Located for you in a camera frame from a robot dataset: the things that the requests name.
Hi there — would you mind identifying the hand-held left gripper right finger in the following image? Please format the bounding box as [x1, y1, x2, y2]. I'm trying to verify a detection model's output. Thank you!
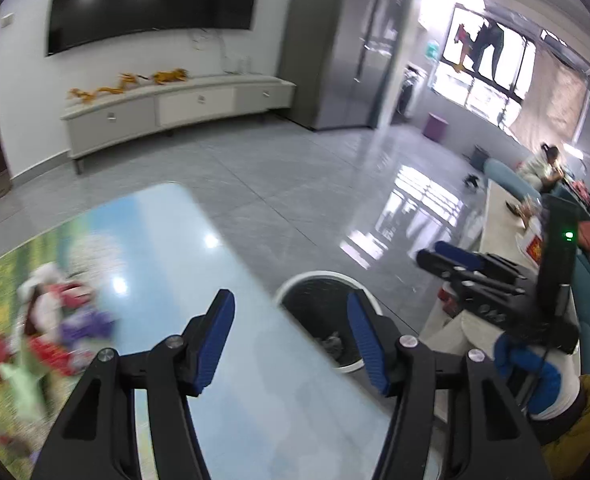
[346, 291, 546, 480]

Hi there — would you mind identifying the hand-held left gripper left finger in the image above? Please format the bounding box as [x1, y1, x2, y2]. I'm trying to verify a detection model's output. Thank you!
[30, 289, 236, 480]

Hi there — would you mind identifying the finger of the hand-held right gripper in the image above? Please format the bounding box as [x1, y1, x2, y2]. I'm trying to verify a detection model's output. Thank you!
[434, 241, 528, 277]
[416, 250, 526, 295]

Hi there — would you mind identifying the white round trash can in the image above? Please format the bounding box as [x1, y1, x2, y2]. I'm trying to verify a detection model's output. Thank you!
[275, 271, 383, 373]

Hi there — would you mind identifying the purple wrapper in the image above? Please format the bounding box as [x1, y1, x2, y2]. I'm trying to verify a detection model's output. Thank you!
[58, 310, 114, 347]

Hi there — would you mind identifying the white pink wrapper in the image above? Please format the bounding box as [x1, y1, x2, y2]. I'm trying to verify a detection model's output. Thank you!
[19, 262, 71, 337]

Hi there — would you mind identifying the pale green wrapper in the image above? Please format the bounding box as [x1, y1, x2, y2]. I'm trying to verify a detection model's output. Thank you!
[0, 360, 52, 422]

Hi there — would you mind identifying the person's right hand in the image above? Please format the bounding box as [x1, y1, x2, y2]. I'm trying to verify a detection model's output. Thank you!
[494, 332, 586, 418]

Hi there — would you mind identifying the red and white box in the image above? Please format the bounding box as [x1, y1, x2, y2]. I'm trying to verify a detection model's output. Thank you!
[517, 220, 546, 263]

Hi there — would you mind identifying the cream side table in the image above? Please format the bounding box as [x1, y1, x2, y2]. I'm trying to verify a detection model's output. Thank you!
[420, 180, 580, 421]

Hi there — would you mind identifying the landscape print table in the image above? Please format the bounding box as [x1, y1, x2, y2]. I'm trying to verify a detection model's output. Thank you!
[0, 182, 411, 480]

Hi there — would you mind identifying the purple stool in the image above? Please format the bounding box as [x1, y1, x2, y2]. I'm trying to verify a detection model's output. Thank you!
[423, 112, 450, 141]

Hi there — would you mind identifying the beige window blind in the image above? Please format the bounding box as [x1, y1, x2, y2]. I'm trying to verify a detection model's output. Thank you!
[512, 45, 590, 157]

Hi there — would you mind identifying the grey washing machine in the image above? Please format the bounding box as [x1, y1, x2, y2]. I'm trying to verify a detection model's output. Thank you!
[399, 65, 422, 122]

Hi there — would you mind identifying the red hanging garment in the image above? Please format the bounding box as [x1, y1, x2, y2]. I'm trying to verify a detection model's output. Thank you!
[452, 25, 472, 68]

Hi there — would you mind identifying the grey steel refrigerator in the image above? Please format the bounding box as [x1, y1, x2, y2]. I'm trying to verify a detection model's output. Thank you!
[277, 0, 408, 132]

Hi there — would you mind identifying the white television cabinet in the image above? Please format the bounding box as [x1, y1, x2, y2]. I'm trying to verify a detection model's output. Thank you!
[60, 72, 297, 175]

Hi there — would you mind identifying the golden tiger figurine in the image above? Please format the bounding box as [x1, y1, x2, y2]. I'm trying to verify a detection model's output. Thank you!
[150, 67, 191, 86]

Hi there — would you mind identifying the golden dragon figurine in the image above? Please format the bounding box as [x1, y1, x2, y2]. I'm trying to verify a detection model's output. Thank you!
[69, 72, 148, 104]

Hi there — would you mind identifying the television cable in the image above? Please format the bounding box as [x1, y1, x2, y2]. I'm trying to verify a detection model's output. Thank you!
[192, 27, 231, 73]

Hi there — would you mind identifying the black wall television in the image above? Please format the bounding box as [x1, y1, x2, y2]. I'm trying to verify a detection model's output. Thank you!
[46, 0, 266, 56]

